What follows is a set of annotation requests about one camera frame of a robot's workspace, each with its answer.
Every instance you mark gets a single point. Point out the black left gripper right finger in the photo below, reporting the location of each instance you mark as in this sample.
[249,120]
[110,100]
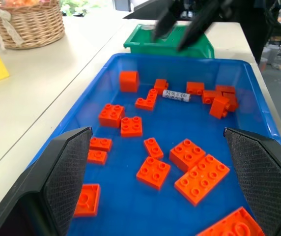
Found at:
[265,182]

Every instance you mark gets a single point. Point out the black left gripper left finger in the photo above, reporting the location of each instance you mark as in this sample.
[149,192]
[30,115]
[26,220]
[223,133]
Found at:
[57,186]

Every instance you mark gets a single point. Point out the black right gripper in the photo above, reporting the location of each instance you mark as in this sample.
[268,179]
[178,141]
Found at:
[199,6]

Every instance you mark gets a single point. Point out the green plastic bin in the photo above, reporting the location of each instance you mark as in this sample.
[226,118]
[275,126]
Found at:
[150,48]

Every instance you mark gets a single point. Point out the blue plastic bin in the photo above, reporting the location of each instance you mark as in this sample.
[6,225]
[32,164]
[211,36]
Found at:
[179,123]

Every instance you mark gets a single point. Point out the upturned small orange brick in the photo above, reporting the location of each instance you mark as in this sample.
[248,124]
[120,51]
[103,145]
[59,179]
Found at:
[87,200]

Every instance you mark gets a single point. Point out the black wedge-shaped panel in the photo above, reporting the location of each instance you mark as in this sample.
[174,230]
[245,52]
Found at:
[145,9]

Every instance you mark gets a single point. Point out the orange two-stud brick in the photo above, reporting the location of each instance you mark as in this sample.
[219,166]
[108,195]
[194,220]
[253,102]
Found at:
[96,157]
[153,148]
[100,143]

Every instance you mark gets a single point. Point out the upturned large orange brick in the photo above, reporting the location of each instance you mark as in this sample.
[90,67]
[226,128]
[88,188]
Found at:
[233,225]

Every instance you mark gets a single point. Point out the orange eight-stud flat plate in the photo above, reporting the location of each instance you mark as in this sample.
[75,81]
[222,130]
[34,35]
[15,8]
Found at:
[202,180]

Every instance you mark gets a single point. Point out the white printed battery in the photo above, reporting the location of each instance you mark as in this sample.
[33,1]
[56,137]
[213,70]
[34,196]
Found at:
[176,95]

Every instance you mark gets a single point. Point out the smooth orange cube brick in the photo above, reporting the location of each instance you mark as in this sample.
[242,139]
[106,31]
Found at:
[129,81]

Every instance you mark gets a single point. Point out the L-shaped orange brick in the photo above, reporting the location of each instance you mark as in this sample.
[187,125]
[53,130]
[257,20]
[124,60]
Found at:
[145,102]

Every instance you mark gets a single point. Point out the orange four-stud brick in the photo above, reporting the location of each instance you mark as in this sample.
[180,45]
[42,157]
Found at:
[131,126]
[184,153]
[111,115]

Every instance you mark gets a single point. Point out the orange four-stud flat plate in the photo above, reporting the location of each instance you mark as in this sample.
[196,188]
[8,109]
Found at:
[153,172]

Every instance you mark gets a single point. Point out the woven wicker basket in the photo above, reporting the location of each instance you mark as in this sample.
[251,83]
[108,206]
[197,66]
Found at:
[32,27]

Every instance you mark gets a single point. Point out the cream lace ribbon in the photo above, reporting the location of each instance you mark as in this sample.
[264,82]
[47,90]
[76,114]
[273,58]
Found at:
[0,22]

